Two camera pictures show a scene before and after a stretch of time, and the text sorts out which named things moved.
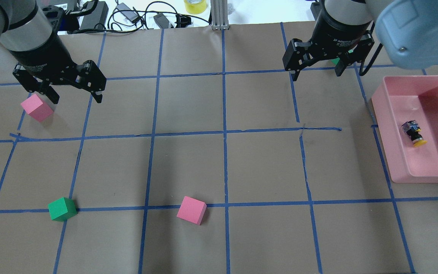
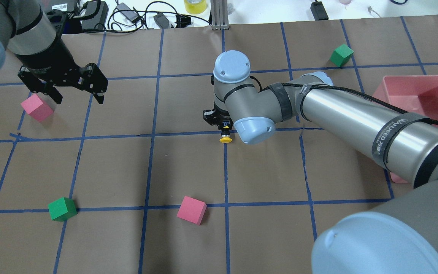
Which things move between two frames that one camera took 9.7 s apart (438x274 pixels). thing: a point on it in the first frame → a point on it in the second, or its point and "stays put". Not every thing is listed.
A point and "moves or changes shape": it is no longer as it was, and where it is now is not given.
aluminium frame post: (219, 15) stays put
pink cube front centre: (192, 210) stays put
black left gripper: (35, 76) stays put
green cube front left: (62, 209) stays put
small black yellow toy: (412, 128) moves or changes shape
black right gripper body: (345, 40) → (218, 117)
